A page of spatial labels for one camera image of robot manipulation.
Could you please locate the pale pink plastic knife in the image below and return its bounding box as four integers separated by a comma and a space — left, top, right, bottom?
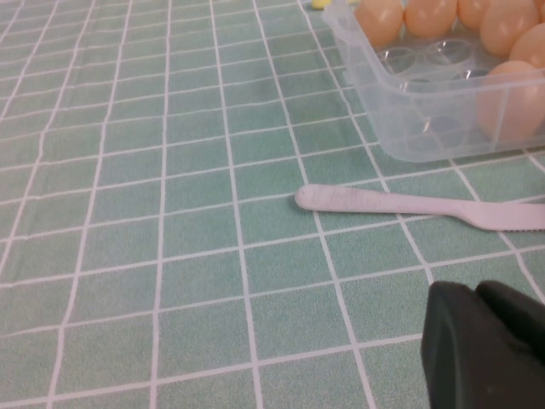
294, 183, 545, 233

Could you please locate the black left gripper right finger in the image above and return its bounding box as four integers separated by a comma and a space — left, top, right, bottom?
476, 279, 545, 366

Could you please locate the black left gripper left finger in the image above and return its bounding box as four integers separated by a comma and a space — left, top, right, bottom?
420, 279, 545, 409

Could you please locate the clear plastic egg box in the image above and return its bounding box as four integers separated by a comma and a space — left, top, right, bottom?
321, 0, 545, 164

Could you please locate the orange plastic egg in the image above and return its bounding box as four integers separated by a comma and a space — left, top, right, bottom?
508, 23, 545, 72
403, 0, 459, 38
475, 59, 545, 144
479, 0, 541, 59
457, 0, 491, 31
353, 0, 404, 47

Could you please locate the green checked tablecloth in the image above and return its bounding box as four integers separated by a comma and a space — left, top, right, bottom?
0, 0, 545, 409

